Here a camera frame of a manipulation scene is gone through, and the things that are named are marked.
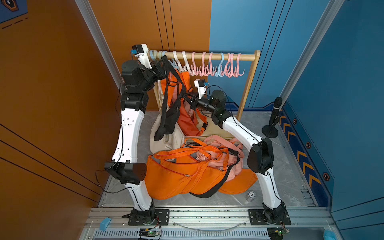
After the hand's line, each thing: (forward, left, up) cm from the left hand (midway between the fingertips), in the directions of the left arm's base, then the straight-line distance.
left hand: (167, 57), depth 63 cm
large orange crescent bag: (-30, -13, -45) cm, 55 cm away
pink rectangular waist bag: (-24, -25, -46) cm, 57 cm away
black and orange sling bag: (-35, -21, -46) cm, 61 cm away
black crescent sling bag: (+7, +1, -23) cm, 24 cm away
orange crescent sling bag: (-33, -38, -54) cm, 74 cm away
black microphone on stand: (+3, -65, -54) cm, 84 cm away
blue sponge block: (-54, +31, -55) cm, 83 cm away
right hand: (-1, -6, -18) cm, 19 cm away
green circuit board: (-57, +10, -57) cm, 81 cm away
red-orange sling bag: (+6, -8, -45) cm, 47 cm away
